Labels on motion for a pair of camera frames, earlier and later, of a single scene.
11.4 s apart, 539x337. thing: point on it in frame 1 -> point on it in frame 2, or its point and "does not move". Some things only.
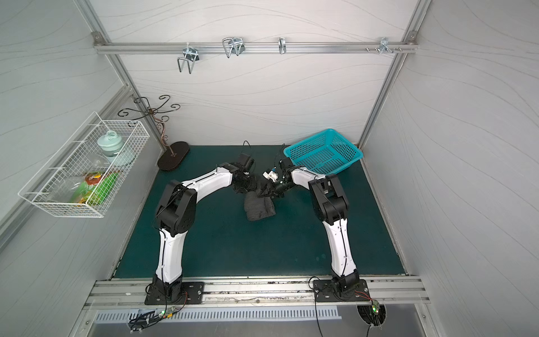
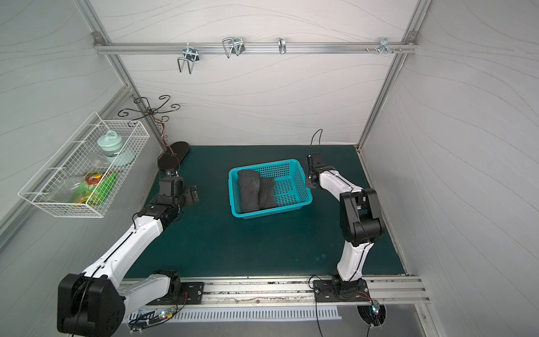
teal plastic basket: [324, 153] -> [291, 189]
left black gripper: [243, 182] -> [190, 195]
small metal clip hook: [282, 45] does not move
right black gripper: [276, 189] -> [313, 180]
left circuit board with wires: [145, 318] does not move
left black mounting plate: [193, 293] does not move
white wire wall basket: [83, 175] does not move
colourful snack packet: [97, 187] does not move
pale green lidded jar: [110, 144] does not move
